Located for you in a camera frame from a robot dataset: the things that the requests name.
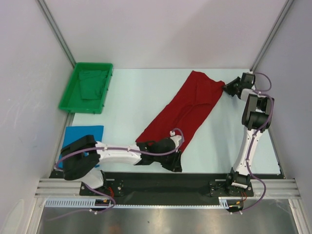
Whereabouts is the aluminium corner post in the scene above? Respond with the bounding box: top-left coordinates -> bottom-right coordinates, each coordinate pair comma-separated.
35,0 -> 76,68
249,0 -> 296,72

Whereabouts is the left aluminium corner post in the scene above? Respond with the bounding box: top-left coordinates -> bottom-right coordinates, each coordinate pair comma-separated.
35,0 -> 76,68

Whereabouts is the right white cable duct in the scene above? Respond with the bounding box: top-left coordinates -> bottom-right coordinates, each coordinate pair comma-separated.
218,197 -> 245,209

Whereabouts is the aluminium frame rail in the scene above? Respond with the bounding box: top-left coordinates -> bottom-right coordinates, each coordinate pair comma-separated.
34,177 -> 85,198

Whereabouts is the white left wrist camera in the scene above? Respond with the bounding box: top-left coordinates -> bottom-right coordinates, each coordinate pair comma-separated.
170,131 -> 184,145

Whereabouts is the blue folded t shirt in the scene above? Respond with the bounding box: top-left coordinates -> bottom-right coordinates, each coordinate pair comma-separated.
57,125 -> 105,171

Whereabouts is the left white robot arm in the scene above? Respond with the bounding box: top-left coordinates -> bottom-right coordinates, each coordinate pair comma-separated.
55,135 -> 184,195

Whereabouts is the right aluminium corner post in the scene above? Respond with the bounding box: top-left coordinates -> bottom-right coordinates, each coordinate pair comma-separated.
249,0 -> 296,72

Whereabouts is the white cable duct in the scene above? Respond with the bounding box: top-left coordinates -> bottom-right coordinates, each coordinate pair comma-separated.
218,197 -> 245,209
45,197 -> 115,208

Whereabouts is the left white cable duct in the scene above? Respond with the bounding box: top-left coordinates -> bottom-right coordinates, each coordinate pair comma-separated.
45,197 -> 115,208

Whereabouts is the green folded t shirt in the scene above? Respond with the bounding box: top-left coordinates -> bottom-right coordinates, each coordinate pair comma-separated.
78,70 -> 108,100

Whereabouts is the black table edge rail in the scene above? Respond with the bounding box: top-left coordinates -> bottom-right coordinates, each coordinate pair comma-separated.
48,170 -> 286,207

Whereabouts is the green plastic tray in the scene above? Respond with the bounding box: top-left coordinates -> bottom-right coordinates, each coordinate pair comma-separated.
58,62 -> 113,114

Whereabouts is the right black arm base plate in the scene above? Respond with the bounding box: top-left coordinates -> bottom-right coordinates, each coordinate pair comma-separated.
208,180 -> 254,197

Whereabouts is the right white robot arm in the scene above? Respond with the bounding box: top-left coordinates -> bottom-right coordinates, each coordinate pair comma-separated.
223,72 -> 274,196

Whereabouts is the red t shirt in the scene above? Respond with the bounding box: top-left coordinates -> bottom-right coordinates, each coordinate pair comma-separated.
136,71 -> 225,151

